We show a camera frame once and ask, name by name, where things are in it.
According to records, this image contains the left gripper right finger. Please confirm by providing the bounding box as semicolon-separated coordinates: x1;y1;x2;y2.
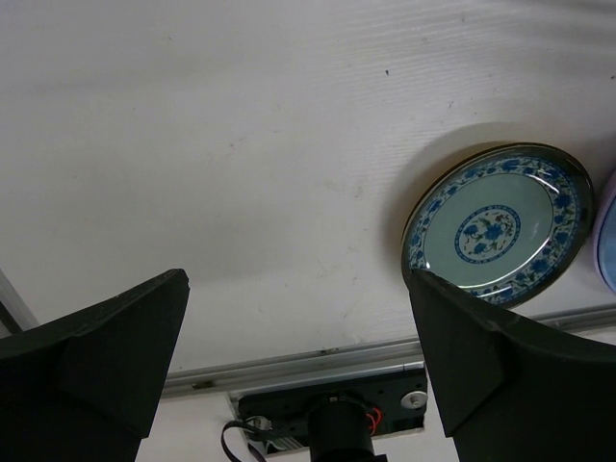
408;269;615;461

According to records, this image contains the blue floral small plate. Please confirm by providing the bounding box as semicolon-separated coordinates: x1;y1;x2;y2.
401;142;596;309

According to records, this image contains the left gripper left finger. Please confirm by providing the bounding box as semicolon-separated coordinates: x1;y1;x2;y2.
1;269;189;462

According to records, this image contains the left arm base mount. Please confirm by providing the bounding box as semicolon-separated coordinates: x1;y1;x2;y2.
220;368;428;461

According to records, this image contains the aluminium rail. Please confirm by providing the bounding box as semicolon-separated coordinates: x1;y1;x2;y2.
1;271;615;398

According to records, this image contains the purple large plate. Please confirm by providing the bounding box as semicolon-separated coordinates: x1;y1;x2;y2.
592;173;615;270

